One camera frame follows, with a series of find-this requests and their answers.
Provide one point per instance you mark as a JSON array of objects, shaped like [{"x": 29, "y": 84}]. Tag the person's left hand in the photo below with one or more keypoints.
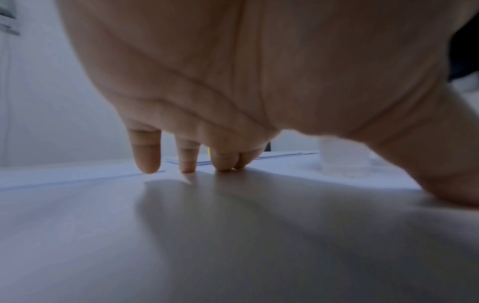
[{"x": 262, "y": 65}]

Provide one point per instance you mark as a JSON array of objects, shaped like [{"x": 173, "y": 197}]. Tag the single white paper sheet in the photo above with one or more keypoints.
[
  {"x": 224, "y": 237},
  {"x": 224, "y": 157}
]

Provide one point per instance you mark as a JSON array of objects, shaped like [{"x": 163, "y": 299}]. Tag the white paper stack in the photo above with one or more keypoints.
[{"x": 60, "y": 174}]

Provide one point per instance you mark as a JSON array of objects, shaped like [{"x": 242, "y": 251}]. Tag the black right wristband with markers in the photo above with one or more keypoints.
[{"x": 465, "y": 50}]

